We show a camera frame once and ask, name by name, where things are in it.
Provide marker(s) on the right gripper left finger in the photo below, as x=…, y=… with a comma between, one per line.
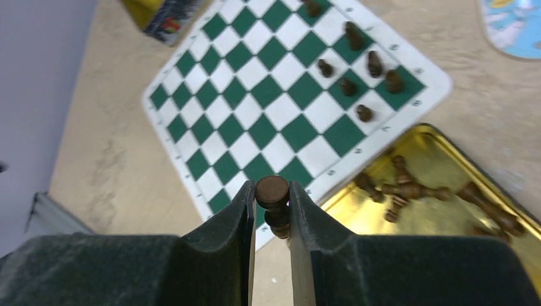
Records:
x=210, y=265

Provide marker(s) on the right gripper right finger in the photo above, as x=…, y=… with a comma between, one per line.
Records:
x=331, y=265

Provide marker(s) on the brown chess knight piece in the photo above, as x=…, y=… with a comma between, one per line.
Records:
x=374, y=64

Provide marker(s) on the gold tin brown pieces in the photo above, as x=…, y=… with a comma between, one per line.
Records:
x=435, y=162

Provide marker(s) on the brown chess pieces pile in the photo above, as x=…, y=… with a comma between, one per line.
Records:
x=407, y=188

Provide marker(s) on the green white chess mat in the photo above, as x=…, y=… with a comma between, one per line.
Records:
x=243, y=98

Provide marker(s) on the gold tin white pieces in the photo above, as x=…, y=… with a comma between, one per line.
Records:
x=163, y=20

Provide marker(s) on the blue white packaged item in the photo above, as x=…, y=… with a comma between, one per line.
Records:
x=513, y=27

